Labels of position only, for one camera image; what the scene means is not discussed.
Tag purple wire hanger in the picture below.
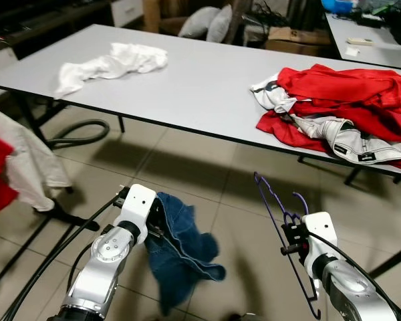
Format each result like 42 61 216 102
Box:
254 172 321 320

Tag blue denim jeans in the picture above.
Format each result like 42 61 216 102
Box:
145 192 227 315

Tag thin white garment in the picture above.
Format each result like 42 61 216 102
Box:
53 42 169 99

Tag black rack base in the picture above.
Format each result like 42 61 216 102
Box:
33 201 101 231

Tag light grey denim jacket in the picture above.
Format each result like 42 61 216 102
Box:
291 115 401 165

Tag beige hung garment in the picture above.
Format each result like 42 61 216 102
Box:
0 104 73 211

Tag white printed garment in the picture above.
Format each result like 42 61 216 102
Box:
249 79 298 114

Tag brown cardboard box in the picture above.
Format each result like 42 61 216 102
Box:
264 27 325 58

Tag white pillow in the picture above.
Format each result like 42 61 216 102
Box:
207 5 233 44
179 7 221 39

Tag brown chair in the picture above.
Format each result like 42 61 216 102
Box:
144 0 181 34

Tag blue bowl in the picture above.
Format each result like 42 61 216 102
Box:
321 0 355 14

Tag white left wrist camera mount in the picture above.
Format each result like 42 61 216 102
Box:
114 184 158 245

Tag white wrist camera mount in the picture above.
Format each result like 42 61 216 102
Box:
301 212 338 278
114 184 158 245

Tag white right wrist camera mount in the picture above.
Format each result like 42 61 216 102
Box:
301 212 338 278

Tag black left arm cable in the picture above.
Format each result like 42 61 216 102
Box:
0 191 131 321

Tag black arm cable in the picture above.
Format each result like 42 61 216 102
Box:
0 191 131 321
306 229 401 321

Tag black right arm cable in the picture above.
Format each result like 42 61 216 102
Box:
306 229 401 321

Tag grey hose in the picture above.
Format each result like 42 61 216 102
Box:
47 119 111 149

